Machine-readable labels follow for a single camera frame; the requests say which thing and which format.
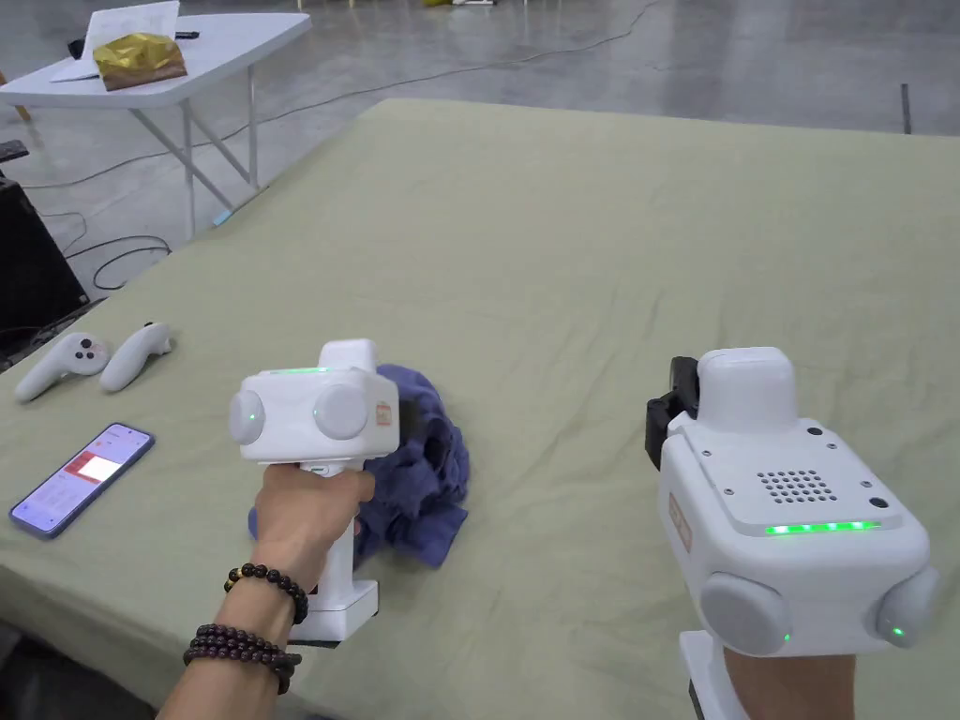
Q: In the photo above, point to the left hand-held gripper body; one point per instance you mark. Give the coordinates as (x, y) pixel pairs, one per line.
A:
(300, 420)

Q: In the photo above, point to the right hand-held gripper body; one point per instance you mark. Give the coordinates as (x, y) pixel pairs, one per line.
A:
(787, 555)

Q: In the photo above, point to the dark blue garment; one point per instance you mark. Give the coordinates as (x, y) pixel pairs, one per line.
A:
(431, 465)

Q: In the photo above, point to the person's left hand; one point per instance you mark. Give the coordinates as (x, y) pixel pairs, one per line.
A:
(296, 510)

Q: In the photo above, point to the person's right hand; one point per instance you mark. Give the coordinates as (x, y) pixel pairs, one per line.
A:
(787, 690)

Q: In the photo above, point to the white hand controller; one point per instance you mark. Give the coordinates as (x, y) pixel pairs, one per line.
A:
(64, 364)
(133, 356)

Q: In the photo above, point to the blue smartphone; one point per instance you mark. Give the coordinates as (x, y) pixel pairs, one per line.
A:
(82, 480)

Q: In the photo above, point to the black case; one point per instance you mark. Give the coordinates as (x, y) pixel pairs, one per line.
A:
(34, 262)

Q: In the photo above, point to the bed with pale green sheet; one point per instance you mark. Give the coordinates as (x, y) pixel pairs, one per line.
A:
(570, 247)

